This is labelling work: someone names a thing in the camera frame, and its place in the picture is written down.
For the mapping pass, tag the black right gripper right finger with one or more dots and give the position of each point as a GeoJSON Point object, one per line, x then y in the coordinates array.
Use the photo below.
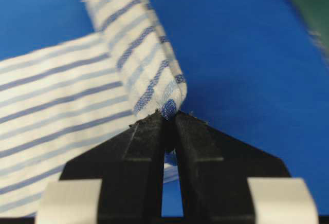
{"type": "Point", "coordinates": [213, 170]}

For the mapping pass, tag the white blue striped towel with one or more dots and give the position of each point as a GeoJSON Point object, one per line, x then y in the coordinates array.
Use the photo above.
{"type": "Point", "coordinates": [59, 102]}

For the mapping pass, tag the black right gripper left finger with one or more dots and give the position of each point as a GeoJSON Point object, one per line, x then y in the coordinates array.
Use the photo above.
{"type": "Point", "coordinates": [130, 166]}

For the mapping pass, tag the blue table cloth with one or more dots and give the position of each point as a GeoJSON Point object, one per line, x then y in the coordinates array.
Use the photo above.
{"type": "Point", "coordinates": [252, 70]}

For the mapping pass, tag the green side board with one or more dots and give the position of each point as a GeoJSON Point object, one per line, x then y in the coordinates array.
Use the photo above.
{"type": "Point", "coordinates": [314, 14]}

